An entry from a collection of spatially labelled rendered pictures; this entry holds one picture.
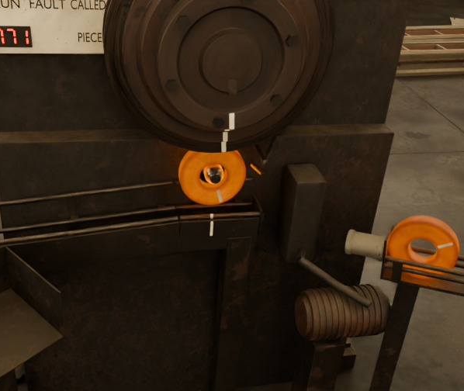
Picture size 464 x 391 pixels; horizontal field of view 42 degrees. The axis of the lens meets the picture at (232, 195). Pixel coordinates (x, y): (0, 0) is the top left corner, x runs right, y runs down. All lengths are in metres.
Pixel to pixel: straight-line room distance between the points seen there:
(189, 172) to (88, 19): 0.39
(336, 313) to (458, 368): 0.82
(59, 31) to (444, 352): 1.64
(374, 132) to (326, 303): 0.44
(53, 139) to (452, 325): 1.61
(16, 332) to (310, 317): 0.67
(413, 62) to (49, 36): 3.86
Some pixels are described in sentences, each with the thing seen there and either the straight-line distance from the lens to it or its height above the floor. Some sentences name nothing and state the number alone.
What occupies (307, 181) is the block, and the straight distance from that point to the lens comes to 1.44.
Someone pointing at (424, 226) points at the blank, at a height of 0.77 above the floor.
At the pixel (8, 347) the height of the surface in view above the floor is 0.60.
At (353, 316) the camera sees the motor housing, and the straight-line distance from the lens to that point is 1.52.
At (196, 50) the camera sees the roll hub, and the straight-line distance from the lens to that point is 1.16.
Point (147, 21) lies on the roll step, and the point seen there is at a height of 1.18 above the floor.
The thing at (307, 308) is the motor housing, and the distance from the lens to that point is 1.50.
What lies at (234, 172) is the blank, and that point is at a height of 0.82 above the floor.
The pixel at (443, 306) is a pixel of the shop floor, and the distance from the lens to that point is 2.48.
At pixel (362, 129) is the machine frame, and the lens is 1.57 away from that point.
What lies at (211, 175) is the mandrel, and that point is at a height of 0.83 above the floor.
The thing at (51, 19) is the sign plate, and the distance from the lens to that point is 1.35.
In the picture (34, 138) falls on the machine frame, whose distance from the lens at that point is 1.43.
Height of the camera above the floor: 1.48
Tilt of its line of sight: 31 degrees down
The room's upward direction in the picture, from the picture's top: 5 degrees clockwise
